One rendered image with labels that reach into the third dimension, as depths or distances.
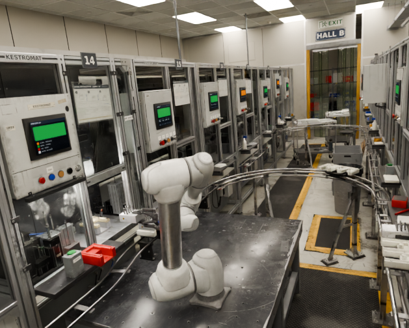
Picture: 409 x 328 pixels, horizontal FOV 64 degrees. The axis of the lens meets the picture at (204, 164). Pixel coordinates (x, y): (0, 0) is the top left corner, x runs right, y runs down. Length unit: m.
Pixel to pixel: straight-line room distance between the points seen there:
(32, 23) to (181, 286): 5.69
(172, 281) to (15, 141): 0.98
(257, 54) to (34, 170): 8.91
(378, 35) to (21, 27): 8.00
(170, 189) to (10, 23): 5.36
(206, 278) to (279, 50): 8.76
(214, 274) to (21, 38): 5.48
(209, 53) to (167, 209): 9.42
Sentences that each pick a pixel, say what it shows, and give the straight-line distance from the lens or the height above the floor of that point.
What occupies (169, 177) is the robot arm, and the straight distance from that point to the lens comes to 1.36.
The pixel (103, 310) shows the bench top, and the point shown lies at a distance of 2.00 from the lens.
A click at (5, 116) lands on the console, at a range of 1.71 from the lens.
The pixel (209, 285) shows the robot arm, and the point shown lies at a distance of 1.79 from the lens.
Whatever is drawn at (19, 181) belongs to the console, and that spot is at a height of 1.45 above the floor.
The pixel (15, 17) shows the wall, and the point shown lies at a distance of 6.53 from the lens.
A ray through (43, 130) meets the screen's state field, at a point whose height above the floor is 1.66.
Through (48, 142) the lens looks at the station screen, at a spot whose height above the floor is 1.60.
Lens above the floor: 1.81
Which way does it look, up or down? 14 degrees down
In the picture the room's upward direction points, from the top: 5 degrees counter-clockwise
